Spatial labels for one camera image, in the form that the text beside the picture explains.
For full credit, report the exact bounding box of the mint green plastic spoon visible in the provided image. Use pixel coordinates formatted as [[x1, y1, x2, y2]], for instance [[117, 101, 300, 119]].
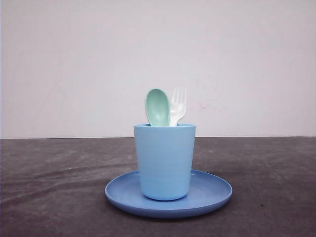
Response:
[[145, 88, 170, 127]]

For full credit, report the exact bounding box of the white plastic fork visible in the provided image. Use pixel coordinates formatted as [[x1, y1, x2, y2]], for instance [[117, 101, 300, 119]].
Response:
[[169, 87, 187, 127]]

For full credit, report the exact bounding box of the light blue plastic cup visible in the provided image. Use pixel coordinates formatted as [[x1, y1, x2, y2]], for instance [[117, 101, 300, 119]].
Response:
[[134, 124, 196, 200]]

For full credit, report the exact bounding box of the blue plastic plate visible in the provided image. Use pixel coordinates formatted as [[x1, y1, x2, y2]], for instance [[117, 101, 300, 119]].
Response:
[[104, 169, 233, 219]]

